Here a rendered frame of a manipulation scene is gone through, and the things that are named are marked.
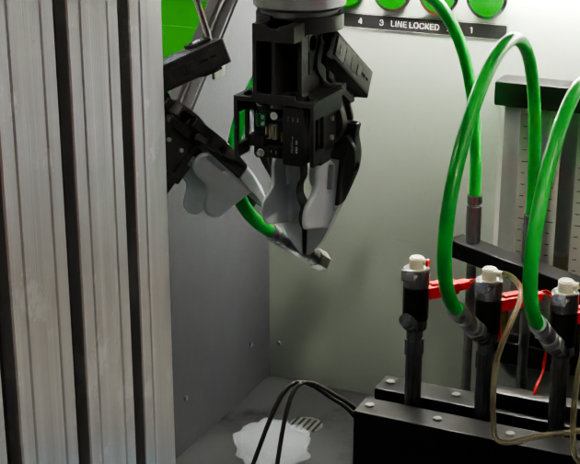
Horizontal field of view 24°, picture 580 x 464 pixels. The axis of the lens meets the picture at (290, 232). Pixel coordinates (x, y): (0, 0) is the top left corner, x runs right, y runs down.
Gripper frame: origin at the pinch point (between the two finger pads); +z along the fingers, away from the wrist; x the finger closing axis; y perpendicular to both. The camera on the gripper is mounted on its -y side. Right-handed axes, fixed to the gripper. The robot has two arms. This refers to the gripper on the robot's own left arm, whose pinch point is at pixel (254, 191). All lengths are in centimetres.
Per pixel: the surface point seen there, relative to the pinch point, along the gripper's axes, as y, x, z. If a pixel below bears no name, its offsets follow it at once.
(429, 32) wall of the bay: -34.9, -18.0, 14.6
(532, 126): -26.1, 1.8, 21.8
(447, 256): -2.5, 18.1, 11.6
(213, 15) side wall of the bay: -21.8, -30.3, -4.9
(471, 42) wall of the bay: -36.0, -14.0, 18.0
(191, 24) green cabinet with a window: -98, -254, 61
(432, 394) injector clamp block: 3.1, -3.0, 33.0
